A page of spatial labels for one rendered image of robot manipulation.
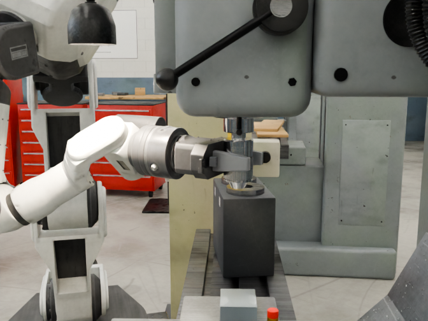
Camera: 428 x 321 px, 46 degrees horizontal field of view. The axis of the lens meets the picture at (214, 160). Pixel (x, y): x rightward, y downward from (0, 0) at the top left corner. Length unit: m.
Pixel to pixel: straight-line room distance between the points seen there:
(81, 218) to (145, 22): 8.69
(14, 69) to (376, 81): 0.62
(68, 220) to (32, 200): 0.48
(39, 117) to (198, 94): 0.73
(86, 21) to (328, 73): 0.35
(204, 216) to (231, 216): 1.49
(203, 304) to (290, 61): 0.39
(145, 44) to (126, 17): 0.60
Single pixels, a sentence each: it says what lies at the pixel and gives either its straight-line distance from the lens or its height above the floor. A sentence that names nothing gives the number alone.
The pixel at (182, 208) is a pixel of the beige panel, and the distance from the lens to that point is 2.62.
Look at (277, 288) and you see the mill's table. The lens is 1.15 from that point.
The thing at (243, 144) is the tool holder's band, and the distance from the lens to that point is 0.78.
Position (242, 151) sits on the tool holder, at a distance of 0.78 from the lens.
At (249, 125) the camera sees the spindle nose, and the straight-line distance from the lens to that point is 0.78.
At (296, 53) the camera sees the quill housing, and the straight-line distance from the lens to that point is 0.70.
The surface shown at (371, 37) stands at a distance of 0.70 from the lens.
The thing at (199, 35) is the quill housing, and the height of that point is 1.42.
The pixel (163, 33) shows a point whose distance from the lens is 0.78.
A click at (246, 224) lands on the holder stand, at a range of 1.15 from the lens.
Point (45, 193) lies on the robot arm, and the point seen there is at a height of 1.17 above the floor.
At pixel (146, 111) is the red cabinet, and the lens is 5.33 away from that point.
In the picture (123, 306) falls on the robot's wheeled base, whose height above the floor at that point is 0.57.
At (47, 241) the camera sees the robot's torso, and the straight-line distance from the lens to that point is 1.44.
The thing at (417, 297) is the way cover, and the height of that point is 0.98.
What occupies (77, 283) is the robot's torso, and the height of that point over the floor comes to 0.76.
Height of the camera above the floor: 1.38
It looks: 10 degrees down
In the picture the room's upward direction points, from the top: straight up
